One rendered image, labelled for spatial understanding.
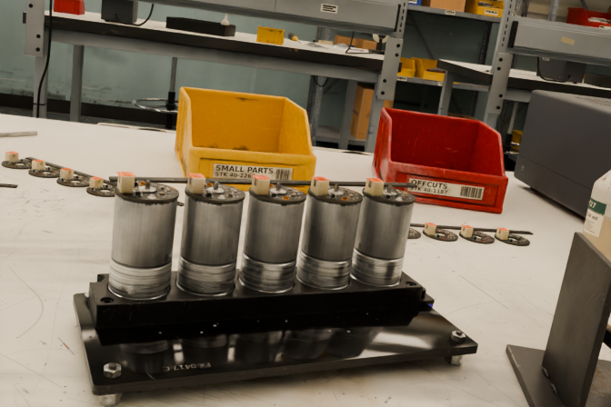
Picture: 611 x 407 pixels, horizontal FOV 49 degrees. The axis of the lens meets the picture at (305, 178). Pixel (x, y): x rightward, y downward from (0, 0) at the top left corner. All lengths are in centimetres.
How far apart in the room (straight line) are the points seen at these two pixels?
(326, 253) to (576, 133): 36
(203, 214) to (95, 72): 448
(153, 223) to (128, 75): 445
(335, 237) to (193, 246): 6
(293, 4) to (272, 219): 225
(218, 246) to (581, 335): 14
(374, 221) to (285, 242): 5
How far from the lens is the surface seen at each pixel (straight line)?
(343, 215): 29
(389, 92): 261
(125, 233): 27
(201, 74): 465
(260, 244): 28
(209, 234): 27
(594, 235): 51
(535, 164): 66
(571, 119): 62
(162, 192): 27
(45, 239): 39
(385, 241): 31
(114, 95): 474
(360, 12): 254
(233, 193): 28
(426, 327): 31
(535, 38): 275
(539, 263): 47
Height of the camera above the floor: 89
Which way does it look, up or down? 14 degrees down
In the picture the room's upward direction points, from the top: 8 degrees clockwise
